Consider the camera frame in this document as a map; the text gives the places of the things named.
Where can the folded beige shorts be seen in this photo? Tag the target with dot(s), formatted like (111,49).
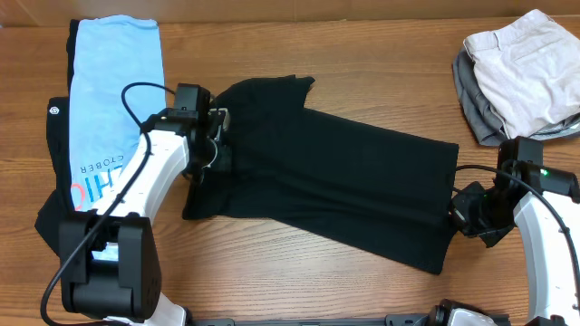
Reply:
(528,71)

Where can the black t-shirt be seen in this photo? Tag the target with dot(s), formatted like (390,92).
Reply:
(376,189)

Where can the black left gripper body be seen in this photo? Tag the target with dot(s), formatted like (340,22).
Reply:
(202,161)

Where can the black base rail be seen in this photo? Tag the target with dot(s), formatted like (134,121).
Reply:
(389,320)

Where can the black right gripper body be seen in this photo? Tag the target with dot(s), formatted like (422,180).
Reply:
(487,215)

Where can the folded grey garment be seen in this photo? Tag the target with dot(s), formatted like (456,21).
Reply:
(480,113)

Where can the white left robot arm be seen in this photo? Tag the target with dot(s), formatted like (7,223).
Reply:
(110,269)

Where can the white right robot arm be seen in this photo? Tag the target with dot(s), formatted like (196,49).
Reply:
(543,204)

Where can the light blue printed t-shirt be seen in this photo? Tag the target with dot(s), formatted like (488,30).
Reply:
(117,75)

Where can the black garment under blue shirt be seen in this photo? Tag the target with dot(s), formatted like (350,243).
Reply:
(59,205)

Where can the brown cardboard back panel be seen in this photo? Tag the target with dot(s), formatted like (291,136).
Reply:
(59,12)

